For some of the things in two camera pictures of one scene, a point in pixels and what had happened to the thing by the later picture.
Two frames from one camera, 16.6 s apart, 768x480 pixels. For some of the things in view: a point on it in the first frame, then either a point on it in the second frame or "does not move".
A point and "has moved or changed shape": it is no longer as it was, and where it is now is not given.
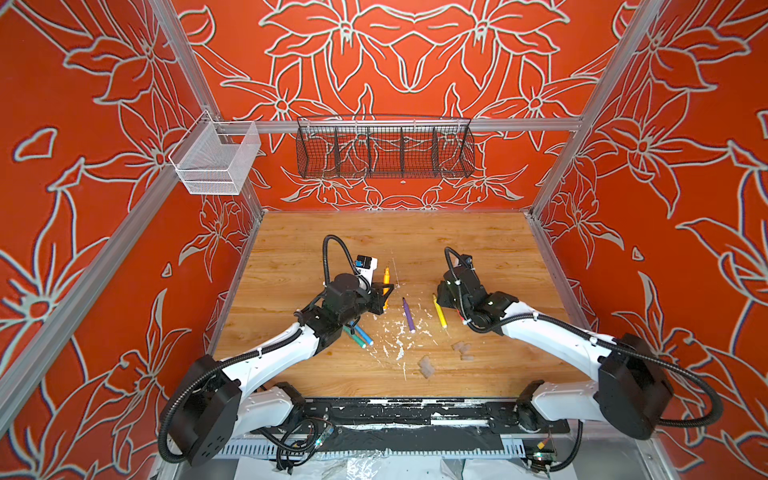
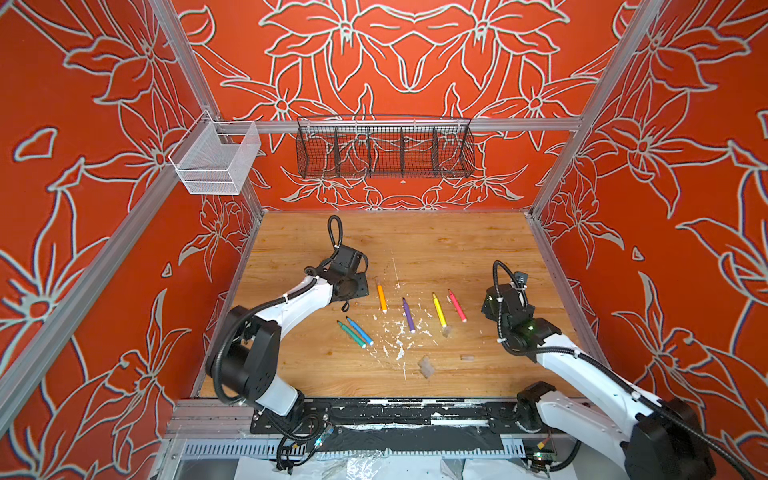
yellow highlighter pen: x=440 y=311 does not move
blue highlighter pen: x=363 y=334 does not move
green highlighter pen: x=355 y=337 does not move
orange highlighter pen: x=387 y=280 has moved or changed shape
